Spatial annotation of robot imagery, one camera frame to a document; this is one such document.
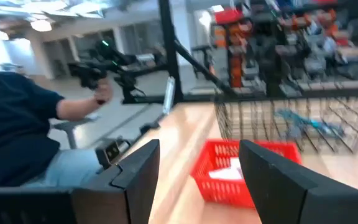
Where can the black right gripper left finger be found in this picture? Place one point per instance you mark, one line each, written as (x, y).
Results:
(135, 193)

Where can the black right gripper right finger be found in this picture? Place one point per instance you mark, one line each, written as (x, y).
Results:
(284, 193)

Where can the white printed packet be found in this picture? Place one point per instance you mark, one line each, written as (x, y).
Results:
(225, 172)

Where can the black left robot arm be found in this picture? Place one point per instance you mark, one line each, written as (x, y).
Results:
(272, 62)

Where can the black table clamp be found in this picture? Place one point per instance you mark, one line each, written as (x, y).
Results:
(112, 152)

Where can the red plastic basket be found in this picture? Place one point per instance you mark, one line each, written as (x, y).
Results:
(216, 193)

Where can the grey stool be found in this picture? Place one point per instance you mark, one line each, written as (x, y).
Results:
(70, 127)

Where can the silver metal bar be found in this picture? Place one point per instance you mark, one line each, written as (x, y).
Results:
(169, 93)

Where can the person's hand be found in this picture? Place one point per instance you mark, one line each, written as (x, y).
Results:
(103, 91)

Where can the person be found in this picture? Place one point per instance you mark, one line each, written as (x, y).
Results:
(11, 124)

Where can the storage shelf with bins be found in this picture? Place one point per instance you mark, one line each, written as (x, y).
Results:
(322, 37)

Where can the round ceiling lamp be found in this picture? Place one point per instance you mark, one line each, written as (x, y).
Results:
(41, 25)

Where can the black metal rig frame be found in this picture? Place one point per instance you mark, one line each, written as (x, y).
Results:
(169, 46)

